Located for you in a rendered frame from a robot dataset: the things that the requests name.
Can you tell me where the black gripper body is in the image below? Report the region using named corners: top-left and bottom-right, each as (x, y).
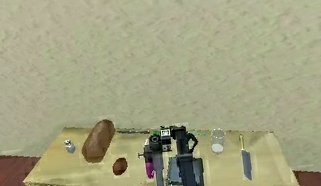
top-left (141, 133), bottom-right (165, 163)

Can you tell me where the magenta bottle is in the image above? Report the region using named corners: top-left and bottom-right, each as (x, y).
top-left (144, 159), bottom-right (157, 180)

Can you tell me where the brown potato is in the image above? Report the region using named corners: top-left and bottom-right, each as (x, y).
top-left (111, 156), bottom-right (131, 178)

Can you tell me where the thin dark utensil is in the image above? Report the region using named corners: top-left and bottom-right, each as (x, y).
top-left (115, 125), bottom-right (152, 137)

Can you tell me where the dark grey square object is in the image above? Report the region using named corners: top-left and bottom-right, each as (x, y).
top-left (163, 154), bottom-right (207, 186)

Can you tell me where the brown bread loaf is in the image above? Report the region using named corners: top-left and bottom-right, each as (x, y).
top-left (77, 117), bottom-right (121, 165)

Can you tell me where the clear drinking glass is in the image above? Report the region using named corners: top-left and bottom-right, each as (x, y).
top-left (208, 127), bottom-right (229, 156)

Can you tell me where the pale wooden table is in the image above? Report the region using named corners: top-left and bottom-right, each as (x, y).
top-left (16, 100), bottom-right (302, 186)

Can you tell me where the silver salt shaker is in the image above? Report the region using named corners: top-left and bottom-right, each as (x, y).
top-left (63, 138), bottom-right (77, 155)

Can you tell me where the grey knife with yellow handle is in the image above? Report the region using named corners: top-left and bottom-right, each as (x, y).
top-left (238, 132), bottom-right (255, 182)

